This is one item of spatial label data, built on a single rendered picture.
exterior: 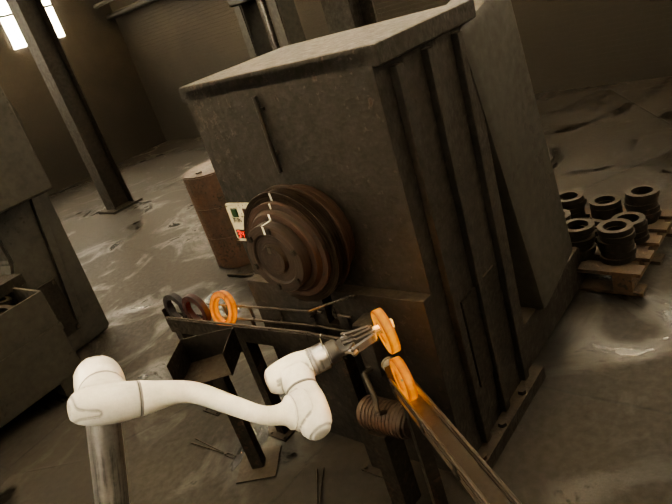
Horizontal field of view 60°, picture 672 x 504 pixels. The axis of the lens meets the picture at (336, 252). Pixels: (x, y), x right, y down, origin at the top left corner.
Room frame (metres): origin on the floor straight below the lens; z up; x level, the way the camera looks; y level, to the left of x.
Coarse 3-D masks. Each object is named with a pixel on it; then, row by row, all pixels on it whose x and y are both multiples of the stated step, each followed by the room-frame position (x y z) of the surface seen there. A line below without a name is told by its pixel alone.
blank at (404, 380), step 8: (392, 360) 1.66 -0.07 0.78; (400, 360) 1.64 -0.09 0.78; (392, 368) 1.69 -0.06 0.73; (400, 368) 1.61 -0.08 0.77; (400, 376) 1.60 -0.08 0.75; (408, 376) 1.59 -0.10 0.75; (400, 384) 1.66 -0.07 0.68; (408, 384) 1.57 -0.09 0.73; (408, 392) 1.57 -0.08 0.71; (416, 392) 1.57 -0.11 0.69
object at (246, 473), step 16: (208, 336) 2.39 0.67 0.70; (224, 336) 2.38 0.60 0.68; (176, 352) 2.34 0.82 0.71; (192, 352) 2.41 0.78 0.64; (208, 352) 2.40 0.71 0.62; (224, 352) 2.19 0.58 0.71; (240, 352) 2.34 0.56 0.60; (176, 368) 2.28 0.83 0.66; (192, 368) 2.36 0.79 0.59; (208, 368) 2.30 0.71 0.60; (224, 368) 2.24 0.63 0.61; (224, 384) 2.26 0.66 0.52; (240, 432) 2.26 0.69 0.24; (256, 448) 2.27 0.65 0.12; (272, 448) 2.37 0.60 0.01; (256, 464) 2.26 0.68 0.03; (272, 464) 2.26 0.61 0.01; (240, 480) 2.22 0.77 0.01
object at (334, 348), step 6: (330, 342) 1.61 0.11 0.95; (336, 342) 1.64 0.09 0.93; (342, 342) 1.63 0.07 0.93; (330, 348) 1.59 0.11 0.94; (336, 348) 1.59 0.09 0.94; (342, 348) 1.59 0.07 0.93; (348, 348) 1.58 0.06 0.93; (330, 354) 1.58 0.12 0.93; (336, 354) 1.58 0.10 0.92; (342, 354) 1.58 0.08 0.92; (336, 360) 1.58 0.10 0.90
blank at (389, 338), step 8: (376, 312) 1.64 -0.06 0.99; (384, 312) 1.63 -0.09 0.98; (376, 320) 1.64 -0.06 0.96; (384, 320) 1.60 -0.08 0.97; (384, 328) 1.58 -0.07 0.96; (392, 328) 1.58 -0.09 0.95; (384, 336) 1.61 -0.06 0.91; (392, 336) 1.57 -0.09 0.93; (384, 344) 1.66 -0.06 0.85; (392, 344) 1.57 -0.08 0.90; (392, 352) 1.58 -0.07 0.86
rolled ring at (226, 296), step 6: (216, 294) 2.65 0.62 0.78; (222, 294) 2.61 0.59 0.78; (228, 294) 2.61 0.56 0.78; (210, 300) 2.68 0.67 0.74; (216, 300) 2.66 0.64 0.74; (228, 300) 2.58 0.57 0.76; (234, 300) 2.59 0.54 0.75; (210, 306) 2.68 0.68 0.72; (216, 306) 2.67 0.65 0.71; (228, 306) 2.57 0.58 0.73; (234, 306) 2.57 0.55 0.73; (216, 312) 2.66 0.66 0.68; (228, 312) 2.57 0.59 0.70; (234, 312) 2.55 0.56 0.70; (216, 318) 2.63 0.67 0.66; (222, 318) 2.64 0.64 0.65; (228, 318) 2.56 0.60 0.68; (234, 318) 2.55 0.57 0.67
